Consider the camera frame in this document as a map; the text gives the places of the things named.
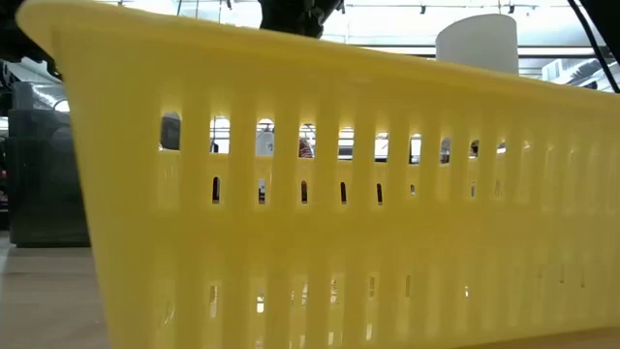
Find dark grey translucent basket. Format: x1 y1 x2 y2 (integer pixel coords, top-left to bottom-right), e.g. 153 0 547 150
3 79 93 248

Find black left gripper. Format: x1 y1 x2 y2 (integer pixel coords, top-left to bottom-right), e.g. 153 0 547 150
259 0 346 39

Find white lamp with wooden base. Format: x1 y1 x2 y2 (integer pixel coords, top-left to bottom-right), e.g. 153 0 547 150
434 13 520 77

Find yellow plastic basket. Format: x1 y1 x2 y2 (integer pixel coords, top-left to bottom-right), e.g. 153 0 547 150
14 0 620 349

